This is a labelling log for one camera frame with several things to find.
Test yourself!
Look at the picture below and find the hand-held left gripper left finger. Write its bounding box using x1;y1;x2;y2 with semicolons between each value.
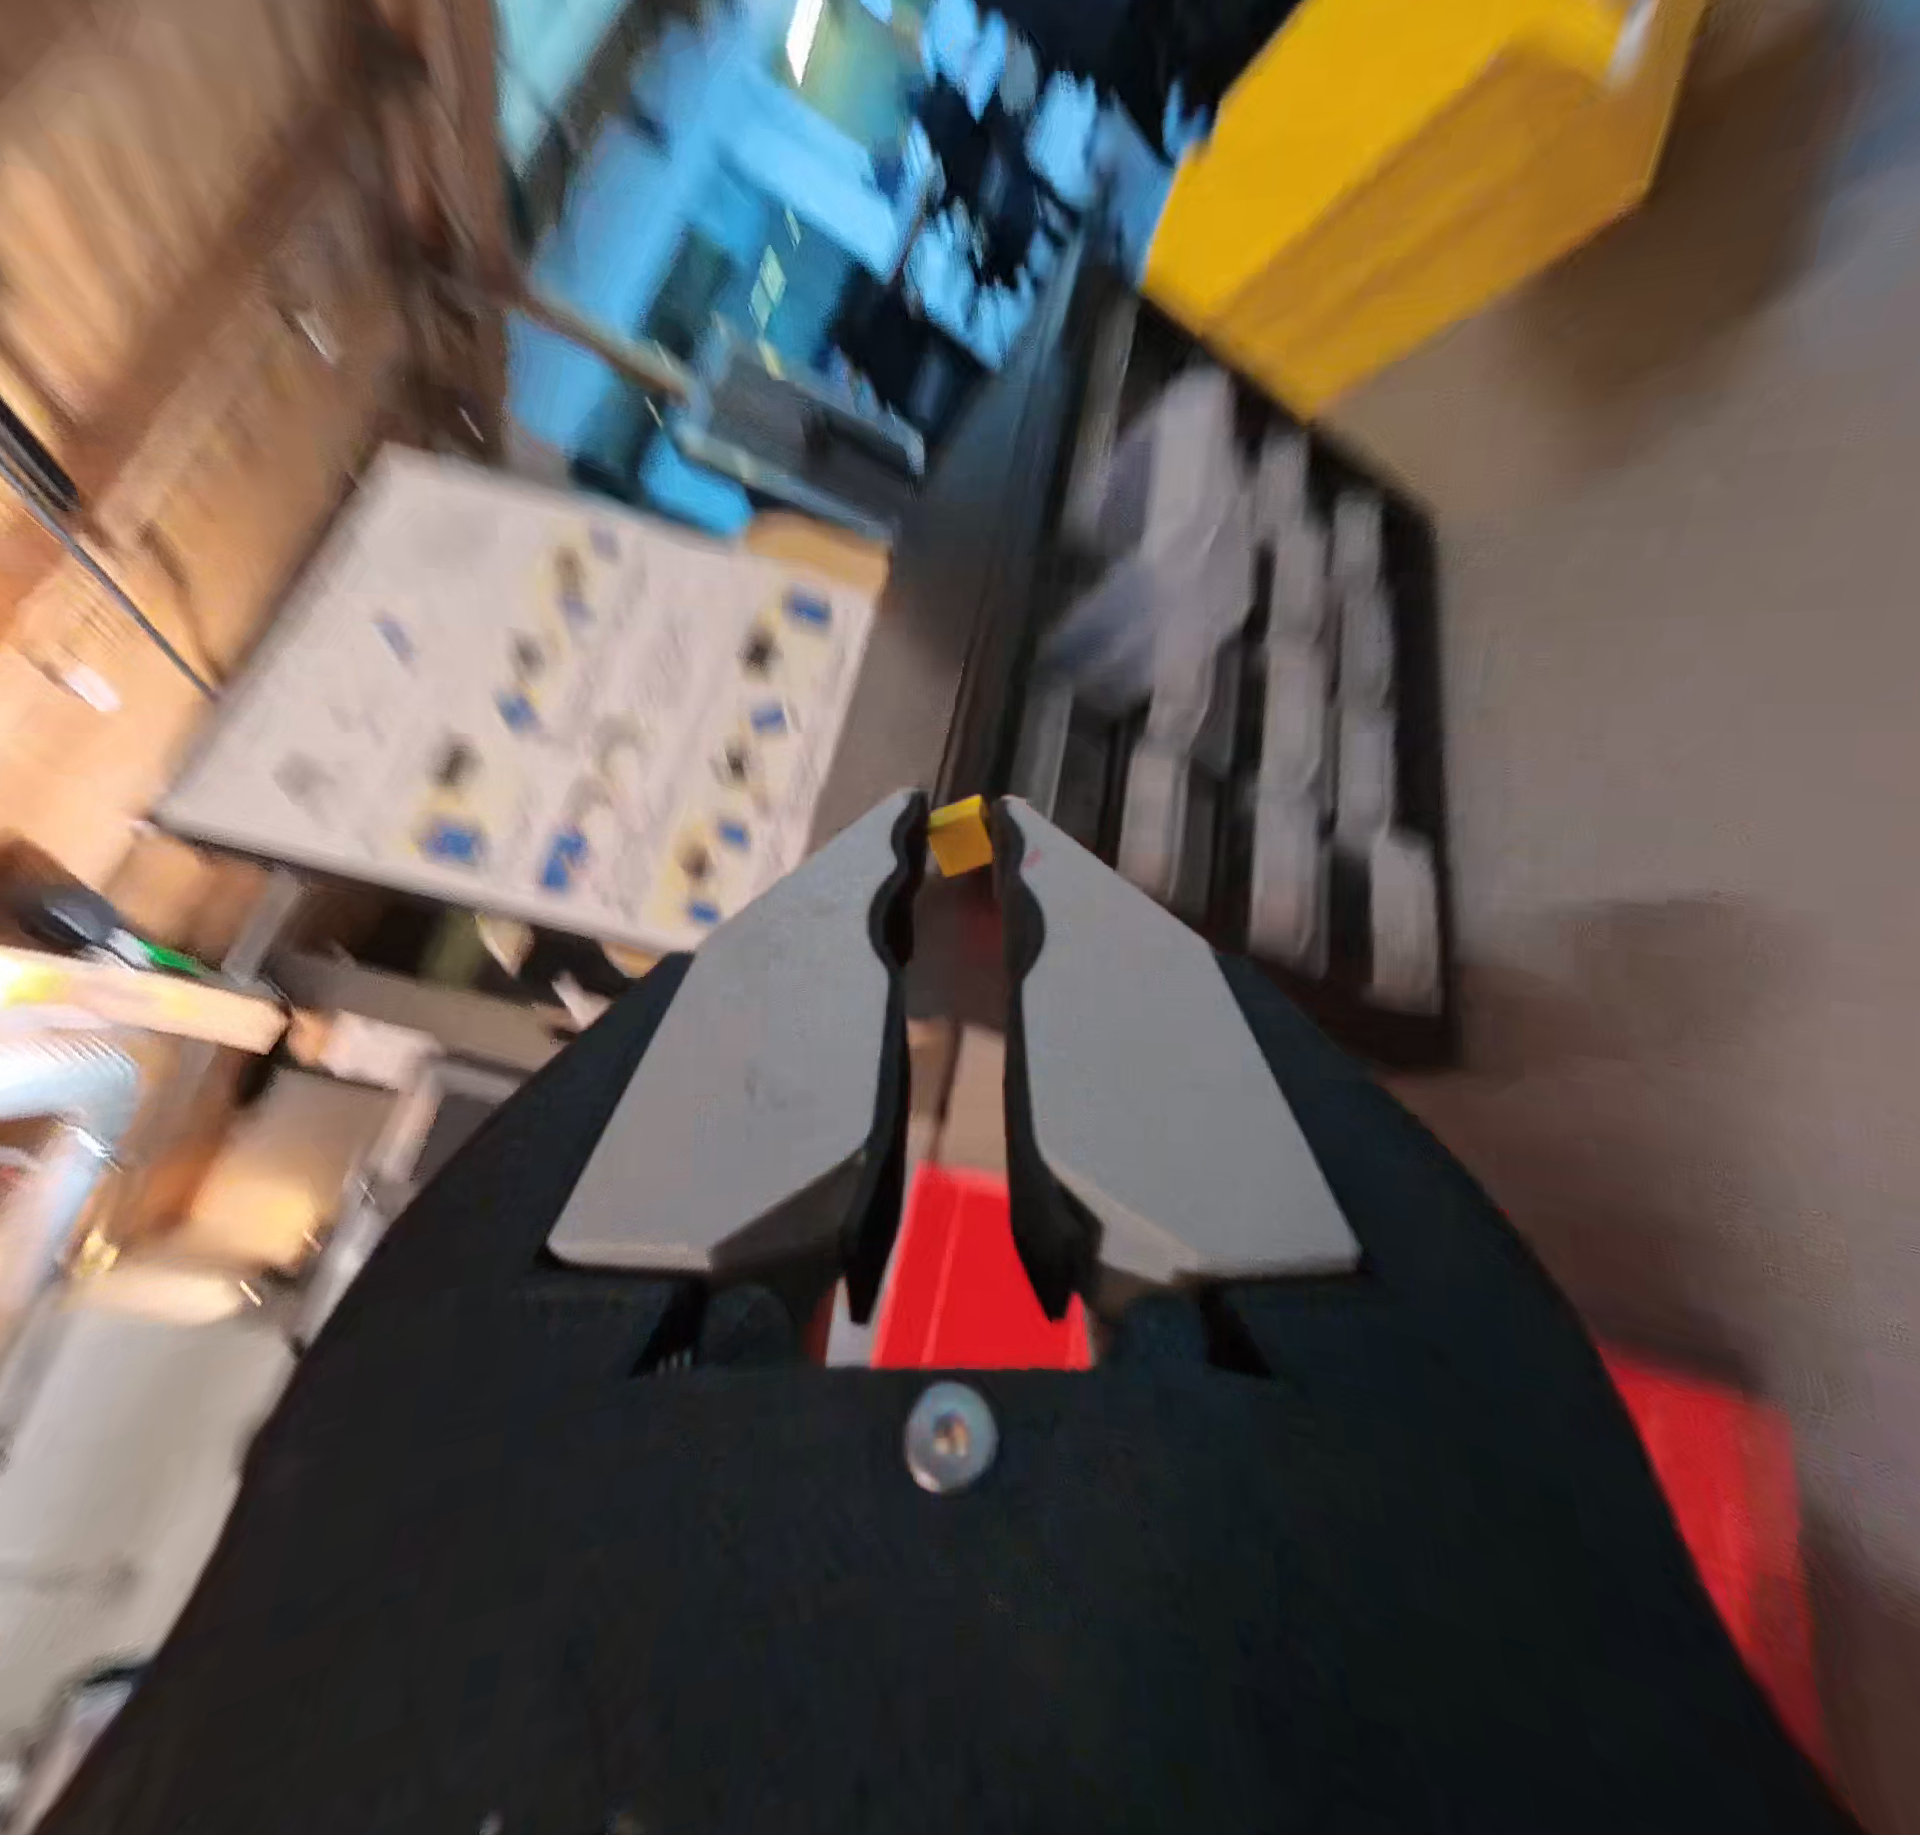
546;792;929;1328

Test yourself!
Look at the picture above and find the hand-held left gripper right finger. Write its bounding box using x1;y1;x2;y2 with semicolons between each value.
992;793;1364;1326

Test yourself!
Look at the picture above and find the black drawer cabinet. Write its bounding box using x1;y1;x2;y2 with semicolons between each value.
932;265;1465;1075

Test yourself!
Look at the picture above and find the red plastic bin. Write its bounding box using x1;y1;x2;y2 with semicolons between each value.
868;1166;1834;1778

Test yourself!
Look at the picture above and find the white instruction board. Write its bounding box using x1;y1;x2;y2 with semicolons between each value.
151;445;889;958

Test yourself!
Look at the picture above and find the yellow storage box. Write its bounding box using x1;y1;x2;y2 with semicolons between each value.
1142;0;1742;421

